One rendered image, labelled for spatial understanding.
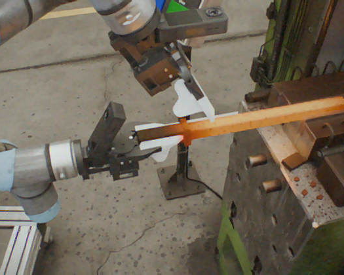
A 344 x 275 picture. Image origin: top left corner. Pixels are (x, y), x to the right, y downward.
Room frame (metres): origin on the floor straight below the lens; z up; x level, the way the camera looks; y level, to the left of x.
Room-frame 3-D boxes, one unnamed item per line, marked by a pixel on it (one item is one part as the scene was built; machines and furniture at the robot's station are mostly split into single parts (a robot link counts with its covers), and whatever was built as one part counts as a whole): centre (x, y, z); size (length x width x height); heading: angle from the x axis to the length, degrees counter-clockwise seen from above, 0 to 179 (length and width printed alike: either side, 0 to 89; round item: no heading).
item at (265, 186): (0.46, -0.22, 0.87); 0.04 x 0.03 x 0.03; 104
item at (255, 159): (0.54, -0.21, 0.87); 0.04 x 0.03 x 0.03; 104
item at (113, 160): (0.46, 0.12, 0.98); 0.12 x 0.08 x 0.09; 105
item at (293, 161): (0.49, -0.27, 0.92); 0.04 x 0.03 x 0.01; 121
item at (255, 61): (0.98, -0.30, 0.80); 0.06 x 0.03 x 0.14; 14
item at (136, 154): (0.46, 0.06, 1.00); 0.09 x 0.05 x 0.02; 102
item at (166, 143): (0.47, 0.02, 0.98); 0.09 x 0.03 x 0.06; 102
